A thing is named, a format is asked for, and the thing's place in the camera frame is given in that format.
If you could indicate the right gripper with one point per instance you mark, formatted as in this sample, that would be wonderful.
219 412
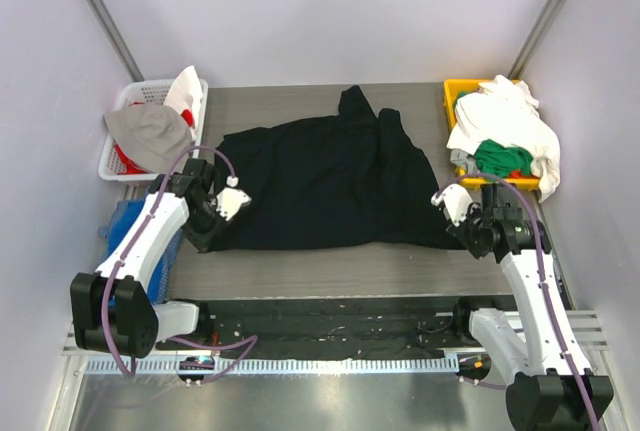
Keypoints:
470 242

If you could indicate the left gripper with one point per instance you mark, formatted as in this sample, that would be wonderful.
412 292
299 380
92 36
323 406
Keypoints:
201 239

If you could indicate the black t shirt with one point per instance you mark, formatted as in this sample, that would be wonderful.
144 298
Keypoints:
333 181

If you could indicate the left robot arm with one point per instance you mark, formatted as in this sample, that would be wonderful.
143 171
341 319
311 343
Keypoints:
111 308

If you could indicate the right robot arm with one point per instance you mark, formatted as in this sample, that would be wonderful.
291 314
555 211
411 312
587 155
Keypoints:
550 384

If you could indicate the green t shirt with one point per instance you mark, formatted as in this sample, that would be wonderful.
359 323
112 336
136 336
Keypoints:
493 158

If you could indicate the solid blue shirt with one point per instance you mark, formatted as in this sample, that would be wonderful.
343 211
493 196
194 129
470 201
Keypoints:
122 226

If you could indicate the grey garment in bin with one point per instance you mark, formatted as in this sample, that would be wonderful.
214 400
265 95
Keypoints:
464 161

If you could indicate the blue checkered shirt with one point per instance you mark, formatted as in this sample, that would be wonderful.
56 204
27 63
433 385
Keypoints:
167 261

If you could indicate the beige grey shirt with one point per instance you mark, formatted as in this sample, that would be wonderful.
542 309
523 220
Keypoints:
151 135

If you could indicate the white t shirt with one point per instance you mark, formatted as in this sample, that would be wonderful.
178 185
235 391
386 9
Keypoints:
504 111

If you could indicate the white and red garment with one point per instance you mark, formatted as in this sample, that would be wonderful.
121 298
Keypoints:
184 97

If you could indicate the white plastic laundry basket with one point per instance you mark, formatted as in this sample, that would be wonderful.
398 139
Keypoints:
111 167

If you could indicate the yellow plastic bin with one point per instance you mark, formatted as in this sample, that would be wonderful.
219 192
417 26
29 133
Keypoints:
452 90

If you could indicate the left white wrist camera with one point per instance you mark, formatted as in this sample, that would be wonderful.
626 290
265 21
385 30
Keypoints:
231 199

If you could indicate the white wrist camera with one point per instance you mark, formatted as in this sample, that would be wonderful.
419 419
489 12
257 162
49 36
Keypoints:
454 201
231 199

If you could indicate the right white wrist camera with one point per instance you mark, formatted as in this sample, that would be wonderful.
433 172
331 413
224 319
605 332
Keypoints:
454 201

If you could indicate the aluminium rail frame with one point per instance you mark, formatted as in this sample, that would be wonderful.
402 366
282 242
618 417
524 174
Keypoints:
584 323

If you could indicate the white slotted cable duct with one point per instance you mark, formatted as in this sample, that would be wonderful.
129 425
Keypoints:
185 365

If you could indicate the right corner aluminium post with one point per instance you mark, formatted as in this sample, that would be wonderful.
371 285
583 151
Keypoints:
540 28

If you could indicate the corner aluminium post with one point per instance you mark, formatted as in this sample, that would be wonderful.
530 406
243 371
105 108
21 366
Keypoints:
115 38
540 28

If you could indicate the left corner aluminium post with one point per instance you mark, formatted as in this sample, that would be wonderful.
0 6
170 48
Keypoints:
115 38

